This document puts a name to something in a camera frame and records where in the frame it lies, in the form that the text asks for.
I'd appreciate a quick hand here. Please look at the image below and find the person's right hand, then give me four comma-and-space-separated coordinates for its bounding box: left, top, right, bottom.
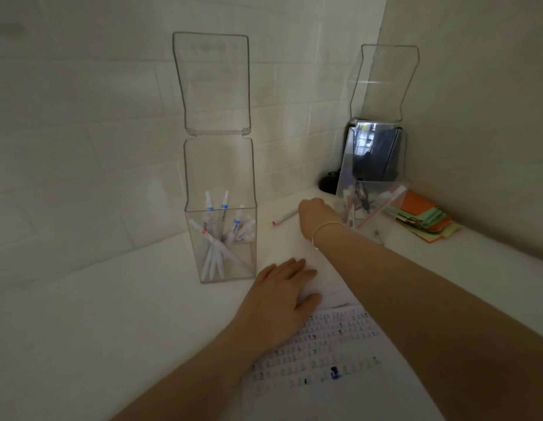
297, 198, 346, 249

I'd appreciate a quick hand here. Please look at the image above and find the person's left hand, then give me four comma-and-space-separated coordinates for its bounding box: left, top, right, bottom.
229, 257, 324, 360

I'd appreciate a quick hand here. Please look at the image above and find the thick white marker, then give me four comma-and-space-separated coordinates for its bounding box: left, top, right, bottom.
343, 188, 356, 227

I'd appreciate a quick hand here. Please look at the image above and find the clear pen black grip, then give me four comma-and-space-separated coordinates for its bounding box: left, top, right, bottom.
355, 182, 370, 213

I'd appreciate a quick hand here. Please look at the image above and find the white pen light blue band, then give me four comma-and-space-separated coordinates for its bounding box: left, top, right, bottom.
217, 190, 231, 241

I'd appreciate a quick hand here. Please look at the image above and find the white paper sheet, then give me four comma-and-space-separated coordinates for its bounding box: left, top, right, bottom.
241, 254, 446, 421

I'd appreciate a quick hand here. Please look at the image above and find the clear acrylic box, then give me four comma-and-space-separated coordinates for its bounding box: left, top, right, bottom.
172, 32, 258, 285
334, 43, 420, 246

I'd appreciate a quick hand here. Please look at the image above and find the person's left forearm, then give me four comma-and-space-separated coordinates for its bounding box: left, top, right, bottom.
109, 335, 272, 421

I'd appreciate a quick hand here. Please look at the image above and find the person's right forearm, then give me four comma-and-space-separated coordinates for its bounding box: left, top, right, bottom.
314, 224, 543, 421

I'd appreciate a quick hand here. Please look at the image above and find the black bag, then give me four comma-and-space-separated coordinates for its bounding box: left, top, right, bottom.
318, 126, 406, 196

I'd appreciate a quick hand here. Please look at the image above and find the stack of coloured sticky notes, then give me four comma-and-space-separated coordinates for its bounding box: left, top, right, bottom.
383, 190, 464, 245

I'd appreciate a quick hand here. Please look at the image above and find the thin wrist bracelet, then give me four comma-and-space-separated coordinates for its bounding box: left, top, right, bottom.
311, 221, 347, 251

